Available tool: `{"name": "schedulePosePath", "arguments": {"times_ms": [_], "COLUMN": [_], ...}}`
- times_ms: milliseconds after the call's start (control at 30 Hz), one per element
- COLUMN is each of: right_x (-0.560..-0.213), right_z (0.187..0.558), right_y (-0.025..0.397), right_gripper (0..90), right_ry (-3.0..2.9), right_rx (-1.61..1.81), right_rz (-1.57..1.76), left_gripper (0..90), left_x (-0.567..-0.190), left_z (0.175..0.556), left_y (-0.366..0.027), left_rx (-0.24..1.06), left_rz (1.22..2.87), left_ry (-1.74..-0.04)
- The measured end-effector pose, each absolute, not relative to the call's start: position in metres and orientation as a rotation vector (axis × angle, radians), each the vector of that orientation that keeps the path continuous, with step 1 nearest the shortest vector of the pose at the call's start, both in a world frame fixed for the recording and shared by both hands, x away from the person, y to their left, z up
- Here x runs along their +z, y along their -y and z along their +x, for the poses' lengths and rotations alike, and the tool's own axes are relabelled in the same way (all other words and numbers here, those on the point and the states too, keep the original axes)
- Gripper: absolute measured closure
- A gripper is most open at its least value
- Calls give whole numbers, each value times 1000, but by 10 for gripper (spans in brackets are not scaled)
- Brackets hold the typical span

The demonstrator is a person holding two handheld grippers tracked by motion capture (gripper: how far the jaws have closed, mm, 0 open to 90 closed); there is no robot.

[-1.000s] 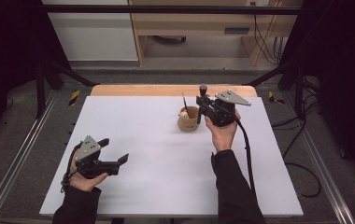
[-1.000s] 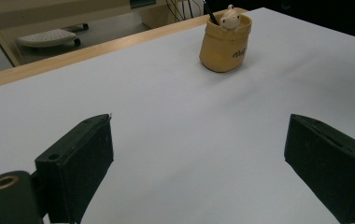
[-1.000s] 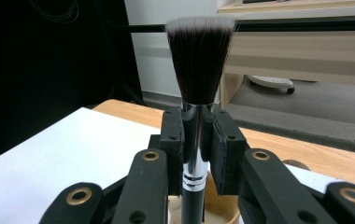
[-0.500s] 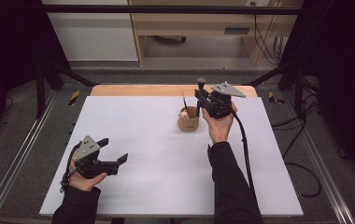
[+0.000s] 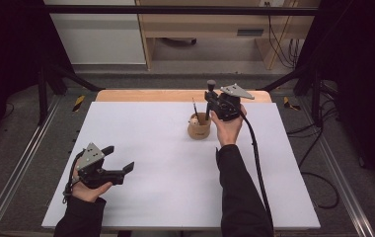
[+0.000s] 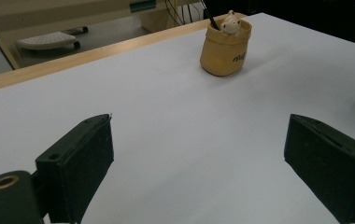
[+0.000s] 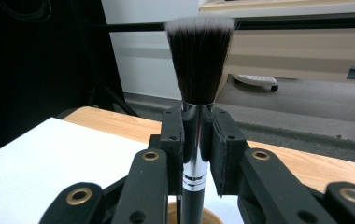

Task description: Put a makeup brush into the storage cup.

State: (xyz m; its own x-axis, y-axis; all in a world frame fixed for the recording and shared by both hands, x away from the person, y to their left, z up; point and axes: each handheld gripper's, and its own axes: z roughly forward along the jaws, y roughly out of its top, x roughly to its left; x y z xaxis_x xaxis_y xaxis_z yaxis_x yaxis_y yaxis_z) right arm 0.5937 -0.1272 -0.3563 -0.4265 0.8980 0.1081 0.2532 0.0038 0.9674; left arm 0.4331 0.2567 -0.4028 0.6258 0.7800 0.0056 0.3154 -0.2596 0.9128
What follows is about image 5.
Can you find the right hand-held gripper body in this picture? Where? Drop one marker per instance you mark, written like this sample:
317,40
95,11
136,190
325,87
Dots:
230,105

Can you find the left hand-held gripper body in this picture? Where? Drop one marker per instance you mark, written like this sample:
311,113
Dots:
91,164

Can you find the black makeup brush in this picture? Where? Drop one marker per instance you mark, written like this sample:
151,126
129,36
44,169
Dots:
211,85

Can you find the thin black brush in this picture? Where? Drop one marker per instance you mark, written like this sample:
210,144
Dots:
195,108

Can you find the wooden cup with small figure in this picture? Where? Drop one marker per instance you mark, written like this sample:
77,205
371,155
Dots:
199,132

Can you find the person's right hand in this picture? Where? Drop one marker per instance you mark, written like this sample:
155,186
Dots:
228,131

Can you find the person's left hand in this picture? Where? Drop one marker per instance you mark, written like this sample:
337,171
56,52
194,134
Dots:
88,193

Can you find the black yellow tape marker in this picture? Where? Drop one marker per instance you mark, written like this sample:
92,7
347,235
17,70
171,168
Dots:
287,103
79,103

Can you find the light wooden table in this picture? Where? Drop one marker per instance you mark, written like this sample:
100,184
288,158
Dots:
149,95

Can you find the light wooden desk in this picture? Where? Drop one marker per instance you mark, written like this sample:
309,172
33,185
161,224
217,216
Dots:
202,24

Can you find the white cabinet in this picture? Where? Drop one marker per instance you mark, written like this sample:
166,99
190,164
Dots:
100,36

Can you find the black curtain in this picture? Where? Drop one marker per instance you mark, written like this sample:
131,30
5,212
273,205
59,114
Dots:
366,65
8,49

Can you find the aluminium floor rail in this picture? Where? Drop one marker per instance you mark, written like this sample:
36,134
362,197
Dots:
343,184
17,171

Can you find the black metal frame stand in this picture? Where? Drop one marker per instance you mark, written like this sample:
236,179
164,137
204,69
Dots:
316,95
42,95

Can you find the black horizontal frame bar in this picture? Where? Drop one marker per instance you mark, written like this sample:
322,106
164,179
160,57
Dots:
175,10

